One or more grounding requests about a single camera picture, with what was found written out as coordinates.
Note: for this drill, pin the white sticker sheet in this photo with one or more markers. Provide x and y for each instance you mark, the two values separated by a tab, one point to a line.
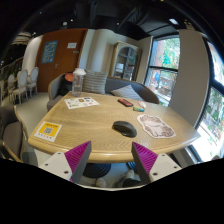
75	103

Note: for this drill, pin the cat-shaped mouse pad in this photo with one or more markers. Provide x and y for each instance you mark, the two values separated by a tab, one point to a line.
155	127

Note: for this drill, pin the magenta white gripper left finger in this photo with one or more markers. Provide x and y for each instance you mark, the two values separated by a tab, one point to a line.
69	165

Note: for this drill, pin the green marker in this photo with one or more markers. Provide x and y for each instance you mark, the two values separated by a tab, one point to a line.
138	109

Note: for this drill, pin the yellow QR code sign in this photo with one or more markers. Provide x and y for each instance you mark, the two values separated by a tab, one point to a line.
48	131

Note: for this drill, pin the grey wooden armchair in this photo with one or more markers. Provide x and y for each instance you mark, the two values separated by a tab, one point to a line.
14	144

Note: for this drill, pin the orange round cushion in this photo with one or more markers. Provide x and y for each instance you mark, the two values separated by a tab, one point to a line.
69	77

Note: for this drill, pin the white dining chair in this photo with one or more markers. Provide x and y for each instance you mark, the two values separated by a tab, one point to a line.
21	84
32	79

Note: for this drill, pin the grey curved sofa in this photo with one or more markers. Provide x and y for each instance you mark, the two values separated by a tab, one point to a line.
59	87

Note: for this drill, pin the black computer mouse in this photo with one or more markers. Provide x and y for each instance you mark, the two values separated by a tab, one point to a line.
125	128

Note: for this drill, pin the clear plastic water bottle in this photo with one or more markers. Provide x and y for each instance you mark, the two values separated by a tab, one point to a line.
78	76

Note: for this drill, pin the wooden glass display cabinet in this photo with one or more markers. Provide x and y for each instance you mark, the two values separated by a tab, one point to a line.
125	61

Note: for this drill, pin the black red phone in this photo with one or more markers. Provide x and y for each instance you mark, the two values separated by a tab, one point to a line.
125	103

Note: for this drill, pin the black table base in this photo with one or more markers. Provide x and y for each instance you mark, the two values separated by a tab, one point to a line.
96	170

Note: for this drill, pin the brown wooden door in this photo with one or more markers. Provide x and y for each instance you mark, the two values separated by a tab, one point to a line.
67	55

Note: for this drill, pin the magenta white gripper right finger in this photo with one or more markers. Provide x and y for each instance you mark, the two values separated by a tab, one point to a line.
150	166

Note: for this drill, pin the small pink white object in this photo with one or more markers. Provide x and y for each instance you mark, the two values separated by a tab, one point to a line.
142	104

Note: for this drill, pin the blue wall poster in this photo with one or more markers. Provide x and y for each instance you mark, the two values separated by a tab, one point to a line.
49	52

